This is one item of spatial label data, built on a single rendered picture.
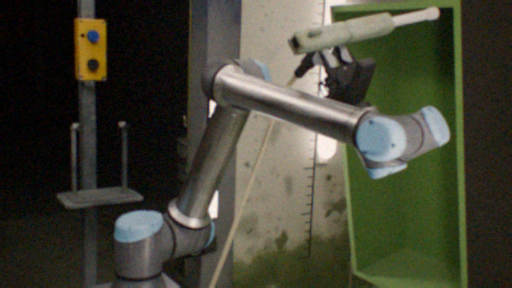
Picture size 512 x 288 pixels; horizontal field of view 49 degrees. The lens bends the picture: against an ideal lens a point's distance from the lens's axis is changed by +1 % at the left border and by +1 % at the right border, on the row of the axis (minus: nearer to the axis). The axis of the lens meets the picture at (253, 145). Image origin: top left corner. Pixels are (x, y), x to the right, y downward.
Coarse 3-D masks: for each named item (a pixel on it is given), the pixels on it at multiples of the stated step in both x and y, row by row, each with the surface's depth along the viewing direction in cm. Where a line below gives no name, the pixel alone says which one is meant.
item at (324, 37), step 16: (368, 16) 142; (384, 16) 144; (400, 16) 148; (416, 16) 151; (432, 16) 154; (304, 32) 131; (320, 32) 131; (336, 32) 135; (352, 32) 138; (368, 32) 140; (384, 32) 145; (304, 48) 131; (320, 48) 135; (304, 64) 148
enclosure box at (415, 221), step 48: (384, 0) 211; (432, 0) 184; (480, 0) 181; (384, 48) 245; (432, 48) 232; (480, 48) 186; (384, 96) 250; (432, 96) 238; (480, 96) 190; (480, 144) 195; (384, 192) 261; (432, 192) 252; (480, 192) 199; (384, 240) 267; (432, 240) 260; (480, 240) 204
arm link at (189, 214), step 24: (264, 72) 164; (216, 120) 168; (240, 120) 167; (216, 144) 171; (192, 168) 179; (216, 168) 175; (192, 192) 180; (168, 216) 187; (192, 216) 184; (192, 240) 187
